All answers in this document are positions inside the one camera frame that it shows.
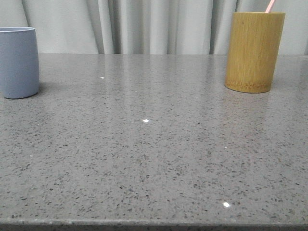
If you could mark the blue plastic cup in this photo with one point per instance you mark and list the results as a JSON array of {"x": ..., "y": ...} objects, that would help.
[{"x": 19, "y": 64}]

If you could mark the pink chopstick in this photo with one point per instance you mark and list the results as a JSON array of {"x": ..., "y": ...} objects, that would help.
[{"x": 270, "y": 6}]

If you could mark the bamboo cylindrical holder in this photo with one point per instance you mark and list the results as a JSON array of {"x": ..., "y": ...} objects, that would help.
[{"x": 253, "y": 49}]

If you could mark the grey pleated curtain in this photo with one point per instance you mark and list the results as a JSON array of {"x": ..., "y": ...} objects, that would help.
[{"x": 128, "y": 26}]

